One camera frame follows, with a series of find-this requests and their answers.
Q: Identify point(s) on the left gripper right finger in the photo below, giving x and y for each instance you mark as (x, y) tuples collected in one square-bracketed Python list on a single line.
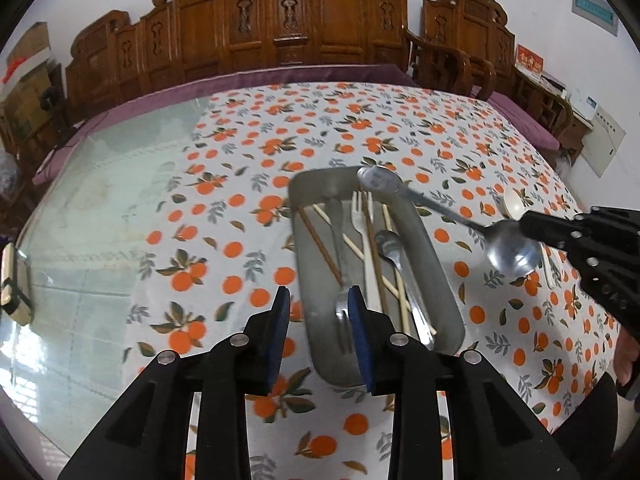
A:
[(376, 356)]

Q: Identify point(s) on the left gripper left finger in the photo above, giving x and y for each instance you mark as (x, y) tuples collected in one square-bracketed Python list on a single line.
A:
[(263, 354)]

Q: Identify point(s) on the light wooden chopstick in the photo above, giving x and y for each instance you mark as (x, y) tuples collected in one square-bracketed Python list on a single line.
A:
[(402, 299), (386, 244)]

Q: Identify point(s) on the metal butter knife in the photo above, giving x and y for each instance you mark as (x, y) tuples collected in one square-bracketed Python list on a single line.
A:
[(334, 209)]

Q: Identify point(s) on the large metal spoon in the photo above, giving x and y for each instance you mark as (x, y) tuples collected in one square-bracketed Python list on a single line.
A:
[(508, 250)]

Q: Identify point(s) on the small metal spoon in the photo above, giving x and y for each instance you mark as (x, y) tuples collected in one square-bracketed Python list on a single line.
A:
[(390, 247)]

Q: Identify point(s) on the metal rectangular tray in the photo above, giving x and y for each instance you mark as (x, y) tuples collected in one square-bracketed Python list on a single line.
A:
[(350, 233)]

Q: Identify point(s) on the white plastic fork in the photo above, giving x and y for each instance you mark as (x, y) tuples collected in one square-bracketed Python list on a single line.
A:
[(359, 222)]

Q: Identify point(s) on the large white plastic spoon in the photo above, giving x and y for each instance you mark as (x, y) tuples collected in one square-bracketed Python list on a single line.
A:
[(513, 205)]

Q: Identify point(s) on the person's right hand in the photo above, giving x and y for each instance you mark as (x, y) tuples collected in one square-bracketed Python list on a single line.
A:
[(626, 353)]

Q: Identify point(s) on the white cabinet door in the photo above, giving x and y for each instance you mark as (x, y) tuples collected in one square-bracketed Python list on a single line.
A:
[(602, 142)]

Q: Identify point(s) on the orange print tablecloth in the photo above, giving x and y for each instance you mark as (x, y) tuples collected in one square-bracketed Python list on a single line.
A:
[(222, 243)]

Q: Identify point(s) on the purple armchair cushion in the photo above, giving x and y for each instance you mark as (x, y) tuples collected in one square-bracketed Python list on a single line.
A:
[(534, 133)]

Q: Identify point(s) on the white router box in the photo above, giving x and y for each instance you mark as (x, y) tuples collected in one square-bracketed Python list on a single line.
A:
[(583, 104)]

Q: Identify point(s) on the wooden side table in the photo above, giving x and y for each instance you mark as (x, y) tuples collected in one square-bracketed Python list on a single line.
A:
[(552, 112)]

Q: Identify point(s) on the red gift box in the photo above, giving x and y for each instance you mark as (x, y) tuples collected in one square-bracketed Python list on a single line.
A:
[(529, 61)]

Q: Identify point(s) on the carved wooden armchair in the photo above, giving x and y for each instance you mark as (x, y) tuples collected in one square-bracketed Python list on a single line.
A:
[(479, 28)]

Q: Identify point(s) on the white plastic bag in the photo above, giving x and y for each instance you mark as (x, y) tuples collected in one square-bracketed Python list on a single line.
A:
[(10, 176)]

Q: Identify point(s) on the carved wooden sofa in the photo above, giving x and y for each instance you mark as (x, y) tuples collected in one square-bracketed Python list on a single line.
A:
[(116, 60)]

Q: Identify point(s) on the cardboard boxes stack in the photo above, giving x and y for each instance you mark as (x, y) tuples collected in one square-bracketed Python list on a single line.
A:
[(27, 92)]

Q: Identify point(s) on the wall electrical panel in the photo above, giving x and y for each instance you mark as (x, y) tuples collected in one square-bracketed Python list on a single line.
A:
[(598, 12)]

